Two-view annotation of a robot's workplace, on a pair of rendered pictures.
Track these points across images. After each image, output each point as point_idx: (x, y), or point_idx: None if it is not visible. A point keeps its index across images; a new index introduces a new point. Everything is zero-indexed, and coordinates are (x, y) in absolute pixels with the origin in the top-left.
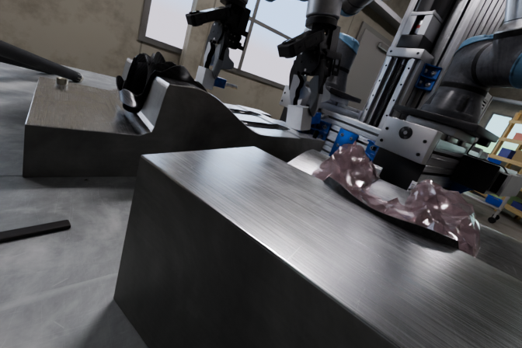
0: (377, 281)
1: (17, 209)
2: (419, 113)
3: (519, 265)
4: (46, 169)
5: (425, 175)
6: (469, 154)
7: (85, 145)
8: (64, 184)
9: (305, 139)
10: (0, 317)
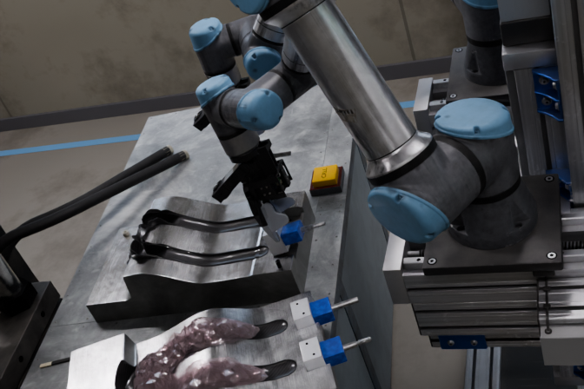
0: None
1: (89, 342)
2: None
3: None
4: (102, 319)
5: (431, 314)
6: (567, 274)
7: (109, 308)
8: (108, 326)
9: (259, 274)
10: None
